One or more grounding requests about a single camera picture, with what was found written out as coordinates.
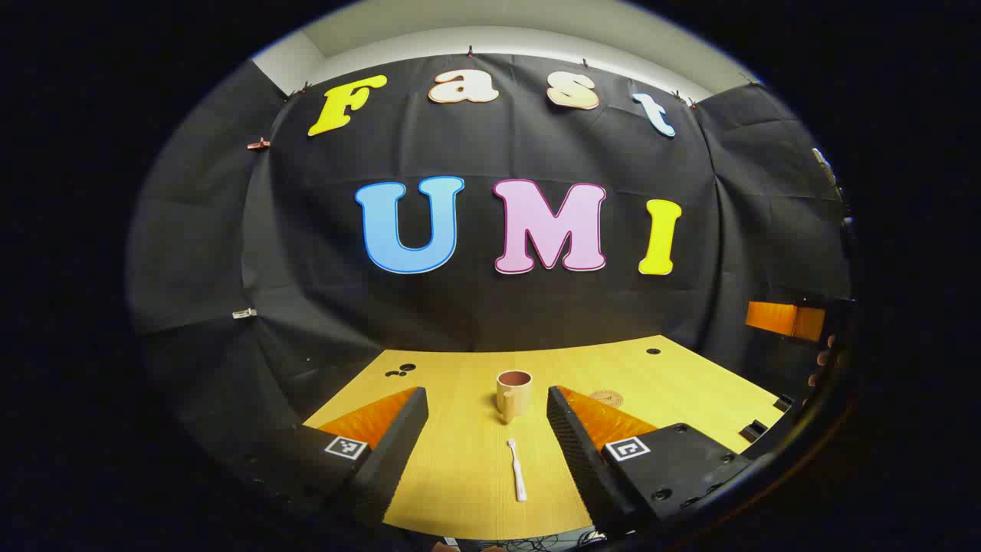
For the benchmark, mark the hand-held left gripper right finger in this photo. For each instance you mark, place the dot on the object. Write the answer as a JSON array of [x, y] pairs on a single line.
[[582, 460]]

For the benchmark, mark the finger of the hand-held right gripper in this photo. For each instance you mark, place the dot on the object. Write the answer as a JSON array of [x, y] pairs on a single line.
[[782, 320]]

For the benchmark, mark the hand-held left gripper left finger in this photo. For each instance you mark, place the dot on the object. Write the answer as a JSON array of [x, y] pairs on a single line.
[[391, 460]]

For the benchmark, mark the white toothbrush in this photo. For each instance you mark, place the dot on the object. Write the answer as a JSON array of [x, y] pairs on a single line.
[[518, 475]]

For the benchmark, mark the round wooden coaster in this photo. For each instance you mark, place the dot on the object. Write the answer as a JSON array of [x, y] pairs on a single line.
[[605, 398]]

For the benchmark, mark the beige cup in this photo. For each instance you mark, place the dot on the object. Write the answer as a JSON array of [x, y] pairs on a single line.
[[515, 399]]

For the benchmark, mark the yellow wooden desktop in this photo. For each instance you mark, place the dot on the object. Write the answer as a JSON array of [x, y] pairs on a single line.
[[467, 475]]

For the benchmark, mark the black backdrop cloth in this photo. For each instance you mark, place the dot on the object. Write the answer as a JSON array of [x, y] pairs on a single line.
[[475, 307]]

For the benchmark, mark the white cloth clip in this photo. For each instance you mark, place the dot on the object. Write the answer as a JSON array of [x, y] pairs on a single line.
[[244, 313]]

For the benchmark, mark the red cloth clip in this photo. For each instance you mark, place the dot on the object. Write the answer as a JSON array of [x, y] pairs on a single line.
[[259, 144]]

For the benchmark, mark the black desk edge bracket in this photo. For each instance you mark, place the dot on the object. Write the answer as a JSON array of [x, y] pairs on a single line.
[[753, 430], [783, 402]]

